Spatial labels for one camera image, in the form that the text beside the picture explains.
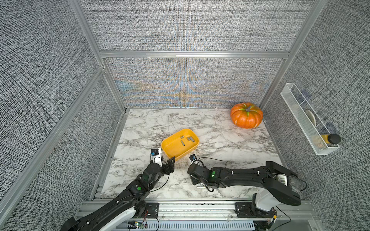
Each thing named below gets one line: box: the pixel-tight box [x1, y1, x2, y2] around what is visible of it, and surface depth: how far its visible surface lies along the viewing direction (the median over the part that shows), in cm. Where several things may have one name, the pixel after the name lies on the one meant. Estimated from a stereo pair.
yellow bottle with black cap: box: [320, 133, 342, 144], surface depth 63 cm
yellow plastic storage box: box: [160, 128, 200, 161], surface depth 101 cm
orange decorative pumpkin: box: [230, 102, 264, 129], surface depth 102 cm
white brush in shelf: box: [305, 109, 317, 127], surface depth 72 cm
